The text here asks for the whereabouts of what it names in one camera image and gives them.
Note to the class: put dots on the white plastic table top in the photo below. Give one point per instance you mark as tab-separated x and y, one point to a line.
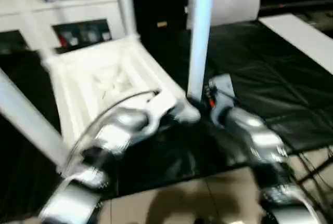
104	78

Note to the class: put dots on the white flat panel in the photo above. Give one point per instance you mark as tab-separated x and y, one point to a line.
302	37

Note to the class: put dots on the grey cushion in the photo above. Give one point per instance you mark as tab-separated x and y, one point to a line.
229	3

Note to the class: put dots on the black furniture with yellow label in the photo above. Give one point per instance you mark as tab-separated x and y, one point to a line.
161	0

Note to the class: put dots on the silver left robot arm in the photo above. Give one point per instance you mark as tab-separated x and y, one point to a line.
99	161

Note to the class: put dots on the white plastic table leg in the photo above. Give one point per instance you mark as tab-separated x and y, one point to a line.
28	117
200	37
31	16
126	5

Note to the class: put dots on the black work mat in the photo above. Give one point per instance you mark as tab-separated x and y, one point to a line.
270	78

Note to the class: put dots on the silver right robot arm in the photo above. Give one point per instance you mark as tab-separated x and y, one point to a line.
260	146

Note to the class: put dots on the white glass-door cabinet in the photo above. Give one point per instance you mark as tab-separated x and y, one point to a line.
31	11

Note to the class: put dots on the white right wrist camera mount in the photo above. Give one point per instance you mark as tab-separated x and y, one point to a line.
221	91

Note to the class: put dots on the black stand leg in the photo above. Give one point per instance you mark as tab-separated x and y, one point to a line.
317	164

